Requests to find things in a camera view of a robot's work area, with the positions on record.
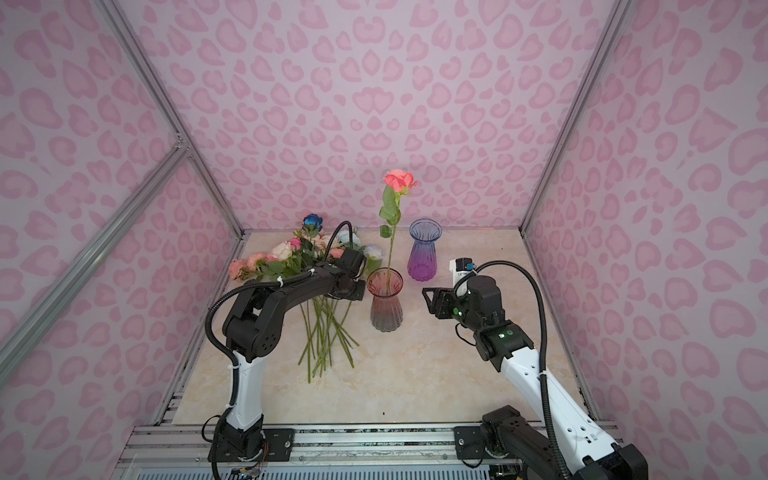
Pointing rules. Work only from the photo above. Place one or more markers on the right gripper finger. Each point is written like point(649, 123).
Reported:
point(434, 308)
point(436, 292)

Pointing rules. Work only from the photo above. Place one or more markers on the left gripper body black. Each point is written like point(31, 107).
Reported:
point(356, 289)

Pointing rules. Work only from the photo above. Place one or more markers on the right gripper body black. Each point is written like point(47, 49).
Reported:
point(459, 309)

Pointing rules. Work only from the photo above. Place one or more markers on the red grey glass vase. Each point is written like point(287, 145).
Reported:
point(386, 314)

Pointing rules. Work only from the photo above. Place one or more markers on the red pink rose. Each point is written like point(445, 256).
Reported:
point(398, 184)

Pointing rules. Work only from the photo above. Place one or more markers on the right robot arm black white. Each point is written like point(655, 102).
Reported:
point(571, 445)

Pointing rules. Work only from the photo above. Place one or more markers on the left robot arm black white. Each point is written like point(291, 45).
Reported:
point(246, 324)

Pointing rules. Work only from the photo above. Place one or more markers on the purple glass vase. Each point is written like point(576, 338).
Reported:
point(422, 263)

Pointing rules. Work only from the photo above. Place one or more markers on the dark blue rose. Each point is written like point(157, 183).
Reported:
point(312, 223)

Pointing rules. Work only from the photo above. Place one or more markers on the cream white rose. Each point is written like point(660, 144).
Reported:
point(282, 251)

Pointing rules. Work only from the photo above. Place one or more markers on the pink rose far left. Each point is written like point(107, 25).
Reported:
point(235, 268)

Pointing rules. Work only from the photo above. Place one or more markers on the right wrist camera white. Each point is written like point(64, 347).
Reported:
point(460, 268)

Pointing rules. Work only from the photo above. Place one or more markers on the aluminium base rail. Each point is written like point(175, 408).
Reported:
point(320, 451)

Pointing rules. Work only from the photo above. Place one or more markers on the diagonal aluminium frame bar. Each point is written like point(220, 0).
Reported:
point(39, 319)

